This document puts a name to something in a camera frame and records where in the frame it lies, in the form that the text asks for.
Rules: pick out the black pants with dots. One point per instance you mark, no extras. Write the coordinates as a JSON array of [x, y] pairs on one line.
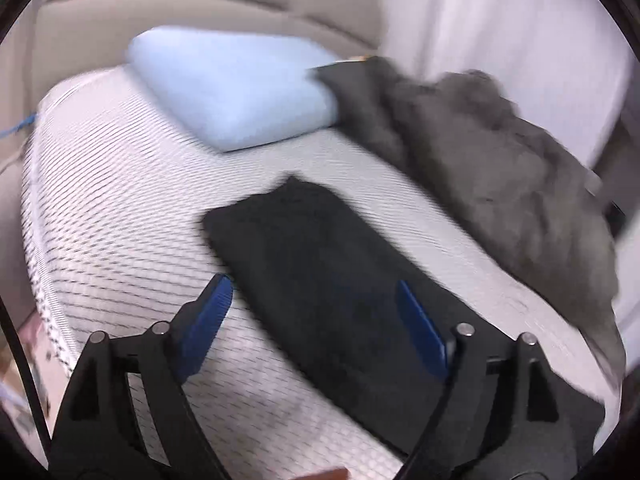
[[320, 280]]

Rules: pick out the beige padded headboard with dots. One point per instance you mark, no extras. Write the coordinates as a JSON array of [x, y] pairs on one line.
[[200, 5]]

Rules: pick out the white curtain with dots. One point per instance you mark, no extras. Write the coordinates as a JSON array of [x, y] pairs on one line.
[[500, 25]]

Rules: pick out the bed with white patterned mattress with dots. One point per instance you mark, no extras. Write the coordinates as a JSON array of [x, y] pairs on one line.
[[125, 200]]

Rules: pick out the light blue pillow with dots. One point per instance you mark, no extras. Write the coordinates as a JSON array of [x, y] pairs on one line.
[[235, 90]]

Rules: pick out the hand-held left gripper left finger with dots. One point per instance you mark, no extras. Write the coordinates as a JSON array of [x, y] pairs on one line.
[[205, 330]]

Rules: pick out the grey duvet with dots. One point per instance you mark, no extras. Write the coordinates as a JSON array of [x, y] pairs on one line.
[[500, 175]]

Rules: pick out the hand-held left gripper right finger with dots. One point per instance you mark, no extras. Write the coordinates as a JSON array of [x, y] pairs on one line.
[[422, 330]]

